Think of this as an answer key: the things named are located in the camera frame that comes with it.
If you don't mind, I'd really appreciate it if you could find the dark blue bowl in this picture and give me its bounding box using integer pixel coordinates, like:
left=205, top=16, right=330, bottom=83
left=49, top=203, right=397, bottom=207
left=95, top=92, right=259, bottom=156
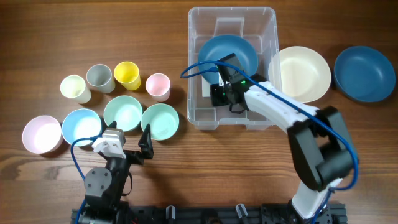
left=333, top=46, right=397, bottom=103
left=197, top=34, right=259, bottom=75

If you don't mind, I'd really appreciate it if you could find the right blue cable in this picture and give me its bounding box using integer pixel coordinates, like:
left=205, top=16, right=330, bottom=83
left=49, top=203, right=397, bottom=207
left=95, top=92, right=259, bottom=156
left=180, top=60, right=360, bottom=224

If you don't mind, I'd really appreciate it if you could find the white label in container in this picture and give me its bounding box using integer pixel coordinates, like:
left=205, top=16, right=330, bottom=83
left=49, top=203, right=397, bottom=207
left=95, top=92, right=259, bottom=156
left=201, top=77, right=211, bottom=98

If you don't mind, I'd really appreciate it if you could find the pink bowl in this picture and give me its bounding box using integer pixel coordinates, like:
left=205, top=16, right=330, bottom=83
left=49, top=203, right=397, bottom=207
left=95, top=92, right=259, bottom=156
left=22, top=115, right=63, bottom=154

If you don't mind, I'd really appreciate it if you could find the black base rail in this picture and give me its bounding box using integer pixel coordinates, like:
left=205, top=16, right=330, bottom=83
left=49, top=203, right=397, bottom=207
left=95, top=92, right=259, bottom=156
left=78, top=203, right=348, bottom=224

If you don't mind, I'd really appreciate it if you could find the light blue bowl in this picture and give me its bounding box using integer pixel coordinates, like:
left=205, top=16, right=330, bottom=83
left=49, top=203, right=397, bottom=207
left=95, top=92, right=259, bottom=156
left=62, top=108, right=102, bottom=144

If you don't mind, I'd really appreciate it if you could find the mint green bowl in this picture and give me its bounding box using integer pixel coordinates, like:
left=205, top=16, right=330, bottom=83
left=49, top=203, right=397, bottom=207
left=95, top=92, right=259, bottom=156
left=141, top=103, right=180, bottom=141
left=103, top=95, right=143, bottom=132

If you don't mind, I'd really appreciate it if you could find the clear plastic storage container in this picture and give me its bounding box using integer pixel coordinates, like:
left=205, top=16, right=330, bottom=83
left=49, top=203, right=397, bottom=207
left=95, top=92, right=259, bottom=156
left=187, top=7, right=282, bottom=130

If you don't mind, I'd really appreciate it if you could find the cream cup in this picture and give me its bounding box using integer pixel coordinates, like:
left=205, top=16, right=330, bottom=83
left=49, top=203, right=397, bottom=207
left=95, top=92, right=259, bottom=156
left=60, top=75, right=91, bottom=104

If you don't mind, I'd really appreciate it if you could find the pink cup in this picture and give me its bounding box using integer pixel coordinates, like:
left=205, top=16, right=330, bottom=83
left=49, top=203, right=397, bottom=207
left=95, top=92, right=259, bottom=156
left=146, top=73, right=171, bottom=102

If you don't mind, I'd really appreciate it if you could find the cream bowl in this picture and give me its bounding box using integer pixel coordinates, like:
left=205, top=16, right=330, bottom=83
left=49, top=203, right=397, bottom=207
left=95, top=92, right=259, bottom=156
left=268, top=46, right=331, bottom=103

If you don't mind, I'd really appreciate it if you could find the grey cup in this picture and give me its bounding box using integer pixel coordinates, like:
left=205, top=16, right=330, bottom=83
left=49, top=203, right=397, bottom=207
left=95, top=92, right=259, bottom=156
left=86, top=64, right=116, bottom=94

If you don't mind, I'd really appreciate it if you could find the left blue cable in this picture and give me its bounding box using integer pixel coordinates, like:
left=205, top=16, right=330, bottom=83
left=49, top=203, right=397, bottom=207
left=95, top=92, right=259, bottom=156
left=70, top=135, right=102, bottom=224

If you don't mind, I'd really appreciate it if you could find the blue cable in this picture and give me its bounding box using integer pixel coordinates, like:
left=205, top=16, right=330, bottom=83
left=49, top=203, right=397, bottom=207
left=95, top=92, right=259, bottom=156
left=180, top=60, right=360, bottom=224
left=70, top=135, right=102, bottom=224

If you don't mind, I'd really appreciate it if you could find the yellow cup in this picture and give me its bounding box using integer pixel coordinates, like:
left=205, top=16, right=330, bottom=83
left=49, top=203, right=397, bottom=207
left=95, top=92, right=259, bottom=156
left=114, top=61, right=141, bottom=91

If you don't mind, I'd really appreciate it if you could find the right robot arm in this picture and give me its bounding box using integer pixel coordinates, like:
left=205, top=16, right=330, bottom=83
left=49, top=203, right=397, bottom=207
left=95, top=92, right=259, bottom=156
left=210, top=74, right=359, bottom=223

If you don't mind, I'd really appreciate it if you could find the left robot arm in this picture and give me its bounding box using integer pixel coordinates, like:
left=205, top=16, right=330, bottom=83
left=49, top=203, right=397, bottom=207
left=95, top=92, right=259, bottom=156
left=74, top=121, right=154, bottom=223

